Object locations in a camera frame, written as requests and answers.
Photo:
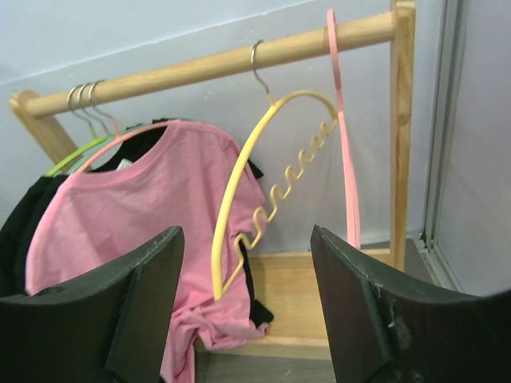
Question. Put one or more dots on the mint green hanger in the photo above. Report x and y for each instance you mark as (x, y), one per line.
(91, 106)

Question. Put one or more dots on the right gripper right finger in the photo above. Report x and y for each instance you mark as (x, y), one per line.
(386, 326)

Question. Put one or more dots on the pink t shirt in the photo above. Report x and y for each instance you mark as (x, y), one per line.
(96, 217)

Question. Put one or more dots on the black t shirt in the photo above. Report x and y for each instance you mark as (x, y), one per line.
(18, 230)

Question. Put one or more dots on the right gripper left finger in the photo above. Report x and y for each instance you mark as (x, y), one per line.
(107, 325)

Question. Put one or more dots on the yellow hanger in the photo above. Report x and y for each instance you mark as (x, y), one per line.
(291, 174)

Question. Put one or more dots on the pink plastic hanger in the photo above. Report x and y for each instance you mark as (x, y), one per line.
(350, 183)

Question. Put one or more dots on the lime green hanger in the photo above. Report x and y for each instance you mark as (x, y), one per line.
(75, 103)

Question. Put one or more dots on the wooden clothes rack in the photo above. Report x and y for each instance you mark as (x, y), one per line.
(286, 281)

